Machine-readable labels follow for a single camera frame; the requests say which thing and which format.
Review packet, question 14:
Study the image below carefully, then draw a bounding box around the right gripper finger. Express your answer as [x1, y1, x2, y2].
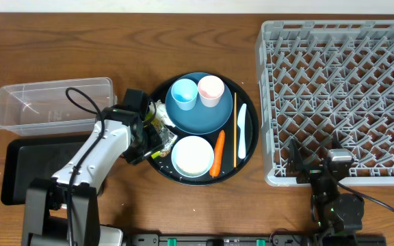
[327, 137, 343, 150]
[287, 139, 303, 173]

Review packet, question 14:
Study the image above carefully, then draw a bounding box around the yellow foil snack wrapper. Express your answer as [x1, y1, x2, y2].
[151, 118, 178, 159]

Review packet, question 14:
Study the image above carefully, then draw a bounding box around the white tissue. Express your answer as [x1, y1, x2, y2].
[149, 100, 176, 128]

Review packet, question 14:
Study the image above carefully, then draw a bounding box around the light blue bowl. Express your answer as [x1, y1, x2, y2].
[171, 136, 214, 178]

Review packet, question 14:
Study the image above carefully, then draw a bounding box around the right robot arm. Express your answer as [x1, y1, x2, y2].
[288, 140, 365, 245]

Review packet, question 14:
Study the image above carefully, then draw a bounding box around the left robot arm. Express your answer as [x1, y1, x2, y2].
[21, 107, 163, 245]

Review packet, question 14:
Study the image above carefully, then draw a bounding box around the grey plastic dishwasher rack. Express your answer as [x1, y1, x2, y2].
[255, 20, 394, 187]

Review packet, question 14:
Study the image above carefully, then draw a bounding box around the brown patterned cookie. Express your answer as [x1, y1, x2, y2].
[160, 149, 170, 158]

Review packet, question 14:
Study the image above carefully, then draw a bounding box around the dark blue plate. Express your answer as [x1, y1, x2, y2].
[165, 72, 233, 135]

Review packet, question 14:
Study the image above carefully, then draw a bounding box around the light blue cup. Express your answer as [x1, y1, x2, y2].
[171, 79, 198, 111]

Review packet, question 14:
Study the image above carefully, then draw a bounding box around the round black serving tray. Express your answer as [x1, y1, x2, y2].
[148, 74, 259, 186]

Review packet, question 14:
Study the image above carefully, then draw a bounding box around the white plastic knife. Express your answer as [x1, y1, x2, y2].
[237, 103, 247, 159]

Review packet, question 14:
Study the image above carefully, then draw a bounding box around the orange carrot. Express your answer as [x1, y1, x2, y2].
[209, 130, 226, 177]

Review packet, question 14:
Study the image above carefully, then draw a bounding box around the pink cup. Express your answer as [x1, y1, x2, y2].
[198, 75, 224, 107]

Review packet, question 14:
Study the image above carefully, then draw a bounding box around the wooden chopstick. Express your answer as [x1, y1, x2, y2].
[233, 92, 237, 169]

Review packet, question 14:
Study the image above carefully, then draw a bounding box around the clear plastic bin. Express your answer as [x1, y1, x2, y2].
[0, 77, 117, 136]

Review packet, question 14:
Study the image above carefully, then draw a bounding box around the black rectangular tray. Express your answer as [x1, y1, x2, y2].
[1, 135, 88, 206]

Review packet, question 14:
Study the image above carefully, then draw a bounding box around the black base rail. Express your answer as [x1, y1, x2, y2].
[122, 234, 386, 246]

